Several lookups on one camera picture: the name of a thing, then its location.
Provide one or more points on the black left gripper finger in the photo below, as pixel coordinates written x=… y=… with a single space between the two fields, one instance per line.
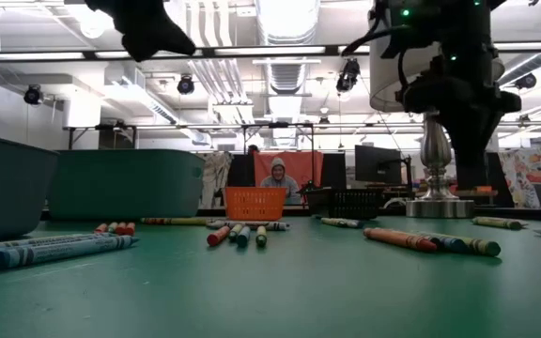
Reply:
x=138 y=49
x=174 y=42

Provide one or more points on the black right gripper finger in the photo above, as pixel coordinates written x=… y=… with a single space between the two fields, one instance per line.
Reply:
x=471 y=164

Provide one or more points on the crayons edge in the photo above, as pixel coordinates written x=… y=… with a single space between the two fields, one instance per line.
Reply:
x=498 y=223

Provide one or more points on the small crayons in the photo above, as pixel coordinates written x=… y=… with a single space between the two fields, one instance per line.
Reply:
x=112 y=227

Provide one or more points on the orange-red crayon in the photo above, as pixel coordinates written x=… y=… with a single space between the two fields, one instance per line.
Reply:
x=130 y=229

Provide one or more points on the red crayon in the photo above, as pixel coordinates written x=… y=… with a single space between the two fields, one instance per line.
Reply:
x=120 y=228
x=218 y=236
x=101 y=228

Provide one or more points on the teal plastic bin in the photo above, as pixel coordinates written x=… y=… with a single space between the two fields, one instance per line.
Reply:
x=125 y=183
x=7 y=188

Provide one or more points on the silver table lamp white shade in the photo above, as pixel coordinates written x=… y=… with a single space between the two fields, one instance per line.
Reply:
x=436 y=155

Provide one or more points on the black ceiling spotlight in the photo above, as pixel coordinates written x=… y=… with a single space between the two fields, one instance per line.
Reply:
x=526 y=81
x=33 y=95
x=348 y=75
x=185 y=85

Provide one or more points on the floral patterned cloth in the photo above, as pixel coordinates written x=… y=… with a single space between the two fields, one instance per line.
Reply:
x=533 y=178

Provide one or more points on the black computer monitor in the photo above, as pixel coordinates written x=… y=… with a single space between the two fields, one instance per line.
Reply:
x=376 y=164

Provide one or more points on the black mesh basket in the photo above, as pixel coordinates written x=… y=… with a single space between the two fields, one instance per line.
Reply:
x=350 y=204

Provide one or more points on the white patterned cloth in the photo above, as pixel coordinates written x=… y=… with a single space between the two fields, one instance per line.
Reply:
x=216 y=178

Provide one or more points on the orange backdrop cloth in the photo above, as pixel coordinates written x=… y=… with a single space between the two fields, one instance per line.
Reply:
x=263 y=164

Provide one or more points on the person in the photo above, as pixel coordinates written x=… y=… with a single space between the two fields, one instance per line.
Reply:
x=278 y=183

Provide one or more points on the orange mesh basket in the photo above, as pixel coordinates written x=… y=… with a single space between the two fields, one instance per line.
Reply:
x=254 y=204

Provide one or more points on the black metal frame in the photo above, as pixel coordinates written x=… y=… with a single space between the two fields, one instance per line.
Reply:
x=70 y=138

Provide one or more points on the silver ventilation duct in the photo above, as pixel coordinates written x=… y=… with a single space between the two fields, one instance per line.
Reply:
x=287 y=75

